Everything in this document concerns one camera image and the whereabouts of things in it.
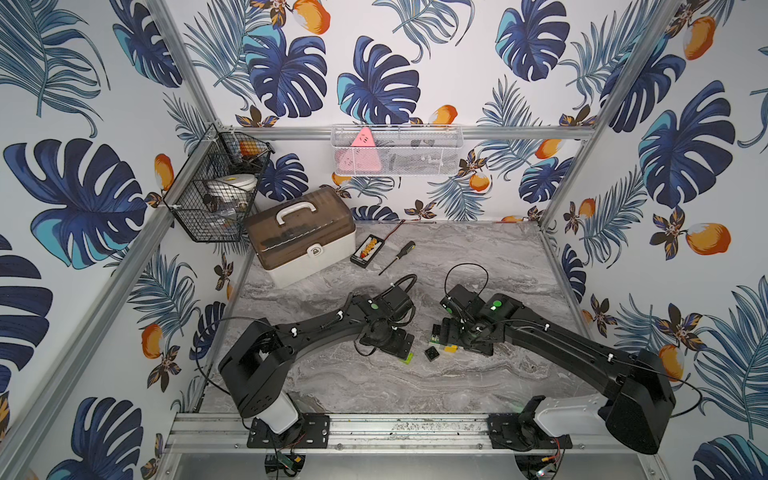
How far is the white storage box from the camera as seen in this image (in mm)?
916

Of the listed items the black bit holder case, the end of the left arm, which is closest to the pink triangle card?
the black bit holder case

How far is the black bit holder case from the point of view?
109cm

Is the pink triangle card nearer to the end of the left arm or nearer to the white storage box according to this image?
the white storage box

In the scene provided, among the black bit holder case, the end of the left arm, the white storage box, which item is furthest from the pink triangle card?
the end of the left arm

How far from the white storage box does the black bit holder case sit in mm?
67

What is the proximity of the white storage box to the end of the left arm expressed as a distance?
0.35 m

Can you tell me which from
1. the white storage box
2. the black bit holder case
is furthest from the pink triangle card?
the black bit holder case

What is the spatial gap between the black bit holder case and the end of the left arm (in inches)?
14.8

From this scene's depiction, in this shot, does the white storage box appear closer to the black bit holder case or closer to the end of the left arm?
the black bit holder case

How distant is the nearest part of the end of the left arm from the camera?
2.42 ft

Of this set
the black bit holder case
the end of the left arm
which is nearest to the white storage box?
the black bit holder case
